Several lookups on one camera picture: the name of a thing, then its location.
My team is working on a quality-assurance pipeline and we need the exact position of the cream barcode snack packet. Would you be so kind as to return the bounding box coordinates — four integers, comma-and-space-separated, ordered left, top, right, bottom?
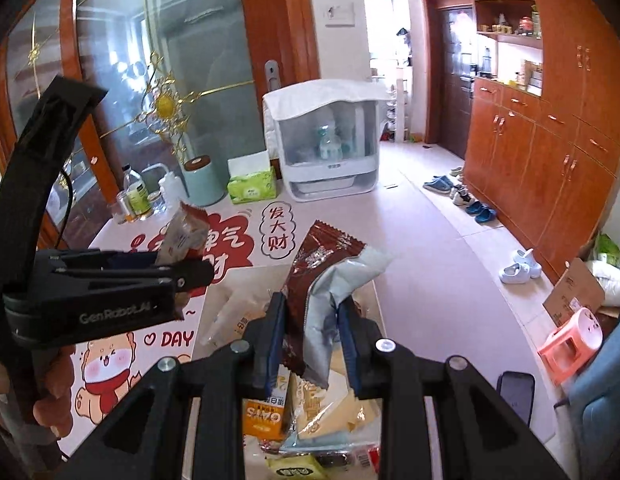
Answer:
155, 202, 210, 266

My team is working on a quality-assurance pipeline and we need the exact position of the black smartphone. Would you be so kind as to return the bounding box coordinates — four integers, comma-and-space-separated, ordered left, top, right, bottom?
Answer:
496, 370, 535, 425

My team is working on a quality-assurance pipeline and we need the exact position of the drinking glass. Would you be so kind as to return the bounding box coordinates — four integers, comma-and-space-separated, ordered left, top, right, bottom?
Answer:
108, 203, 127, 224

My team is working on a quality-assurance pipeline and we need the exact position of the pink plastic stool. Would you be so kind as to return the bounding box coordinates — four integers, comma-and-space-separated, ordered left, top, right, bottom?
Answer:
538, 308, 604, 386

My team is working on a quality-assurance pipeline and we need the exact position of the clear bottle green label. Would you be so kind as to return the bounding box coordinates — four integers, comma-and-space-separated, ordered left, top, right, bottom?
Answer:
122, 165, 153, 220

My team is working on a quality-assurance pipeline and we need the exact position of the white plastic bottle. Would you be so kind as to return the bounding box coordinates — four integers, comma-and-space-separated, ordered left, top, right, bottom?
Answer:
158, 171, 188, 209

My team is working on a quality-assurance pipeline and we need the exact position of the small glass jar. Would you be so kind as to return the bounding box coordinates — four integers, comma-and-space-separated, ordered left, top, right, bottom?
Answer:
148, 191, 167, 214

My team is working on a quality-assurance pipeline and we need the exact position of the white plastic storage bin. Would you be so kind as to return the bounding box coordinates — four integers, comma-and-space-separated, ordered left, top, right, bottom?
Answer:
194, 264, 381, 479

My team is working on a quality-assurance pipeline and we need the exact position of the cardboard box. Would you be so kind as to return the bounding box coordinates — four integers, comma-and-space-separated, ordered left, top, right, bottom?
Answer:
543, 258, 605, 327

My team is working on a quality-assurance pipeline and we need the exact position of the dark red foil snack bag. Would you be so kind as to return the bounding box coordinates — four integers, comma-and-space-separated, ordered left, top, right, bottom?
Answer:
283, 220, 391, 389

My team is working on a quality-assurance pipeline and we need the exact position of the orange oats bar pack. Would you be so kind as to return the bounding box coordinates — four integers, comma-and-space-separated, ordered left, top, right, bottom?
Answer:
243, 365, 290, 441

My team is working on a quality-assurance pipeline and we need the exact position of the green snack packet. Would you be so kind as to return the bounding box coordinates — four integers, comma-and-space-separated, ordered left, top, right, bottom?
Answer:
267, 454, 328, 480

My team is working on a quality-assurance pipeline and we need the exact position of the person left hand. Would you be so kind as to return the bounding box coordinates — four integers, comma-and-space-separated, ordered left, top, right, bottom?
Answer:
0, 346, 76, 438

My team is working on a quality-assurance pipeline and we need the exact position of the white countertop appliance with cover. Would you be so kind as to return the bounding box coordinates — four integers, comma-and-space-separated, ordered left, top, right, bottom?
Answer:
262, 79, 390, 203

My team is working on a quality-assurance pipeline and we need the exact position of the teal canister with brown lid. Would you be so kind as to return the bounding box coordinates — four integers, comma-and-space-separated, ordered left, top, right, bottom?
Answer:
183, 155, 225, 207

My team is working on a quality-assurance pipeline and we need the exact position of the green tissue box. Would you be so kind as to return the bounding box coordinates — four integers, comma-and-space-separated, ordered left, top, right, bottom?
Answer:
227, 151, 277, 204

